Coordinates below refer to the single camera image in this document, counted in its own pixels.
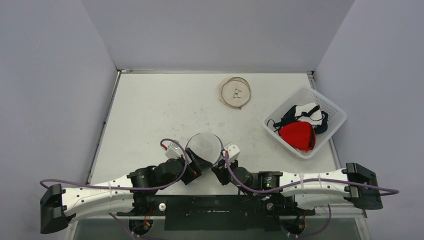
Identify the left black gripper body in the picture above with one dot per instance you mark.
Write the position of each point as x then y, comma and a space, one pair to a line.
189, 174

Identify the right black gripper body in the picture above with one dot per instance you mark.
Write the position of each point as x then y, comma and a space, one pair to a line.
222, 169

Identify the blue-trim mesh laundry bag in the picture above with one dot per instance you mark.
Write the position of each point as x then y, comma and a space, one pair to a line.
207, 146

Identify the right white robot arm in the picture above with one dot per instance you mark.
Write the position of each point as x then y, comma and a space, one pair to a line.
354, 184

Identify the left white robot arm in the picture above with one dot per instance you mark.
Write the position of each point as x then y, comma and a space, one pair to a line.
126, 195

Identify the navy blue bra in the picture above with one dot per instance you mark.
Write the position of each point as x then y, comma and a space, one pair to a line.
311, 113

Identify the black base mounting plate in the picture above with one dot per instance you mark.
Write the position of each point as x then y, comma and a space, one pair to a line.
218, 212

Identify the white plastic basket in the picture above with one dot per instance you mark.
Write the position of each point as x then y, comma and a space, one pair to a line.
301, 96

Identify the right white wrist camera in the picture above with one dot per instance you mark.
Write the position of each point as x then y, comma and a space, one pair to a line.
233, 151

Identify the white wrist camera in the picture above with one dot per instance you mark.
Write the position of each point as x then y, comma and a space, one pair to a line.
173, 151
233, 151

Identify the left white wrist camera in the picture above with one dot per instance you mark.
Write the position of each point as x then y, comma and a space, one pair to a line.
173, 151

